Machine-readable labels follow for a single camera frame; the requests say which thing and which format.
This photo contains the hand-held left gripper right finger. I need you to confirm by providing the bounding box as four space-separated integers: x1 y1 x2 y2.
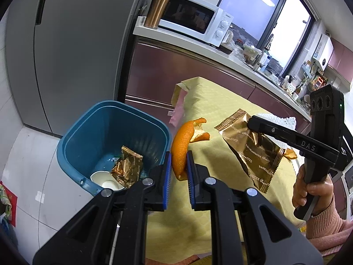
186 150 324 265

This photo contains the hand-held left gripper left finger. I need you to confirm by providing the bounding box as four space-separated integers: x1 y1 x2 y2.
33 151 173 265

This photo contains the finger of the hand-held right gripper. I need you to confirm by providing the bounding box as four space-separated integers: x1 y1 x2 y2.
247 115 340 162

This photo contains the gold foil snack wrapper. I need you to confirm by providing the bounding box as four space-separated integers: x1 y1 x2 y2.
110 145 144 189
214 108 298 194

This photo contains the large orange peel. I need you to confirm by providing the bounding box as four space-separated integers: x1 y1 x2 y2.
171 118 210 181

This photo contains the blue plastic trash bin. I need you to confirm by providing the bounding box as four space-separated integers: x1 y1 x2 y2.
56 100 171 199

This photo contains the person's right hand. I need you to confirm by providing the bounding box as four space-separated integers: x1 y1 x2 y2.
292 165 335 216

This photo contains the white crumpled tissue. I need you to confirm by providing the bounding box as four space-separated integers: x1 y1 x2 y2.
254 113 298 151

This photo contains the white dotted mug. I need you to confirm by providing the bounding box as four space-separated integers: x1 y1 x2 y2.
284 74 298 93

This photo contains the white paper cup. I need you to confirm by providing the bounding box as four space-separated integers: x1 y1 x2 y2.
90 170 126 192

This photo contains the white water heater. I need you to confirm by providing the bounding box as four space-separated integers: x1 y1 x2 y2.
312 33 335 71

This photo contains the white plastic bottle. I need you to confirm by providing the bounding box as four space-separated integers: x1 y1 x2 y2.
259 52 270 70

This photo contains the yellow patterned tablecloth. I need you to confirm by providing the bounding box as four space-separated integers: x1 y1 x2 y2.
145 77 312 257

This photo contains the metal faucet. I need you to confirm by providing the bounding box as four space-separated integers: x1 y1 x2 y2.
254 33 275 71

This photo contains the clear food container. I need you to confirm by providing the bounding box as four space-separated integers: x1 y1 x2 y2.
243 44 262 64

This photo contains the kitchen counter with maroon cabinets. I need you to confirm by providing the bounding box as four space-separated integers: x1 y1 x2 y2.
125 17 313 133

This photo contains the kitchen window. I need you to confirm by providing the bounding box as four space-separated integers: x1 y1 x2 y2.
218 0 320 78

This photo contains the white microwave oven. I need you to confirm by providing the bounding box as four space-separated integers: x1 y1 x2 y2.
158 0 235 47

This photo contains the grey refrigerator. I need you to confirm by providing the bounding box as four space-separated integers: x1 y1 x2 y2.
6 0 149 137

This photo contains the red green plastic bag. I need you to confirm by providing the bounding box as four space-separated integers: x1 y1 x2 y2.
0 181 17 221

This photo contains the copper travel tumbler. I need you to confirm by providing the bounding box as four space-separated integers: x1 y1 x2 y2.
144 0 174 30

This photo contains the maroon wall cabinet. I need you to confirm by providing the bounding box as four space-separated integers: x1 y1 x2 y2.
327 37 353 86

